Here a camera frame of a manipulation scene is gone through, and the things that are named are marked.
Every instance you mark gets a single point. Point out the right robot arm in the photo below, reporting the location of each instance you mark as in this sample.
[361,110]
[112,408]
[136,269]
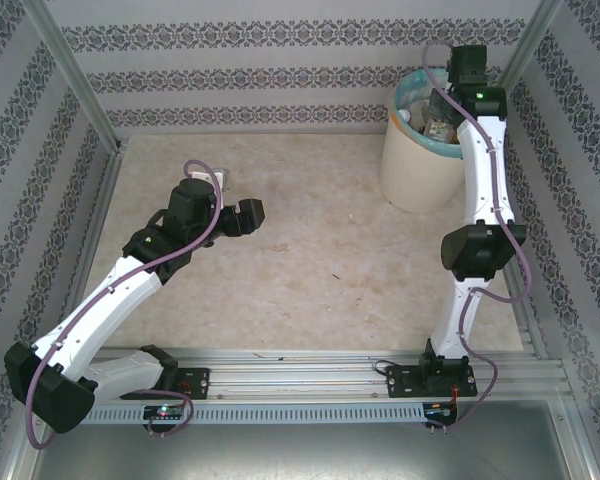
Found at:
[485,170]

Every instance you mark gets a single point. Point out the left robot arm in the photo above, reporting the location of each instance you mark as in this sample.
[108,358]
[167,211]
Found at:
[95,310]

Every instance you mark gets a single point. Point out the cream plastic waste bin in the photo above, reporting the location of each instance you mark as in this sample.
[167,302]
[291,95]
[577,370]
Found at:
[420,175]

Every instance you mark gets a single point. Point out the small circuit board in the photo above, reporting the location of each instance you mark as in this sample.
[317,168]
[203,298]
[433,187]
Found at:
[440,411]
[165,412]

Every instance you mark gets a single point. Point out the grey metal sheet panel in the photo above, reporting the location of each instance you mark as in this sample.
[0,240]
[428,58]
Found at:
[300,455]

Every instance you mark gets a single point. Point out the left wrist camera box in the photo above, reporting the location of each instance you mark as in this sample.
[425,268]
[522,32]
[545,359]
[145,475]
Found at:
[202,175]

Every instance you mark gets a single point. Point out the aluminium frame post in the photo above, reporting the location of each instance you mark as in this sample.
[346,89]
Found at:
[77,80]
[527,45]

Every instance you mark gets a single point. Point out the aluminium table side rail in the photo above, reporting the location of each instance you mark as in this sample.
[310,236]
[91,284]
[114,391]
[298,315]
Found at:
[530,330]
[105,200]

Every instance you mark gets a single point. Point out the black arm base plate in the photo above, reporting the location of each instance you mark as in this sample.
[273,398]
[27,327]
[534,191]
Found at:
[195,382]
[402,382]

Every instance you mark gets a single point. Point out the aluminium mounting rail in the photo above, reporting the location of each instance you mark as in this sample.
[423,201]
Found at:
[300,375]

